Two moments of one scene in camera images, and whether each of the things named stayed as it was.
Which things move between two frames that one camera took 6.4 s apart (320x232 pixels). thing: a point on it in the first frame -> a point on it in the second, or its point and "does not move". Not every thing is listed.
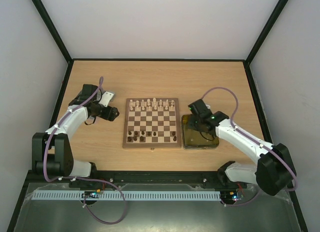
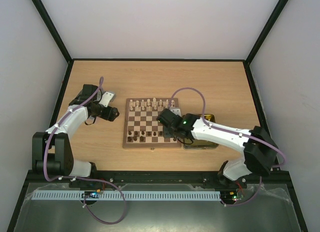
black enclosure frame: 20,199 does not move
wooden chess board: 151,122 does not move
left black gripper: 110,114 does not move
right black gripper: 196,124 -> 166,117
